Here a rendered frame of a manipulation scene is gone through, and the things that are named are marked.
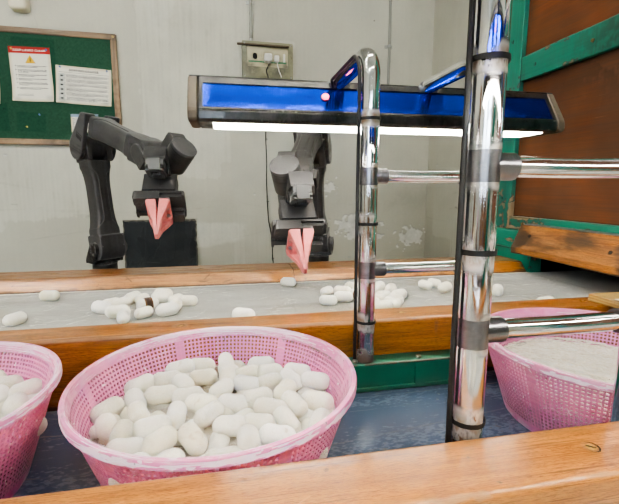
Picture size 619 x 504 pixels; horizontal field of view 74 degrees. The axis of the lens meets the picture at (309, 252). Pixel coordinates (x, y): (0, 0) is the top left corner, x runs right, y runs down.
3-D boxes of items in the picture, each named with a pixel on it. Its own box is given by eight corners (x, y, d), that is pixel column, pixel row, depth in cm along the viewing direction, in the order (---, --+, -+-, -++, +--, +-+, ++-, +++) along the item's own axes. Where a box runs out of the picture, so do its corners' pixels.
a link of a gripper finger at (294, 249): (334, 258, 71) (324, 220, 77) (293, 260, 70) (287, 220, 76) (328, 281, 77) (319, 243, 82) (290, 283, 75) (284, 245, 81)
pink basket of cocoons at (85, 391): (63, 435, 45) (55, 354, 44) (277, 377, 59) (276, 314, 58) (77, 675, 23) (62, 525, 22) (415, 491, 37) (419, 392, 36)
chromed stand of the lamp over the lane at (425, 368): (319, 342, 73) (320, 77, 66) (423, 334, 77) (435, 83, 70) (349, 394, 54) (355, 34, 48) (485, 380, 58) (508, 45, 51)
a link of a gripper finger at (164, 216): (166, 224, 78) (170, 191, 84) (126, 224, 77) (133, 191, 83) (171, 248, 83) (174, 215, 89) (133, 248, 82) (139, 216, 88)
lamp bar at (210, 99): (191, 128, 66) (189, 81, 65) (532, 137, 78) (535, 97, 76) (186, 120, 58) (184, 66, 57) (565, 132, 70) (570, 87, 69)
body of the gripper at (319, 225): (327, 225, 77) (320, 198, 81) (273, 226, 75) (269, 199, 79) (322, 248, 82) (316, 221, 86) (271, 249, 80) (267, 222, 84)
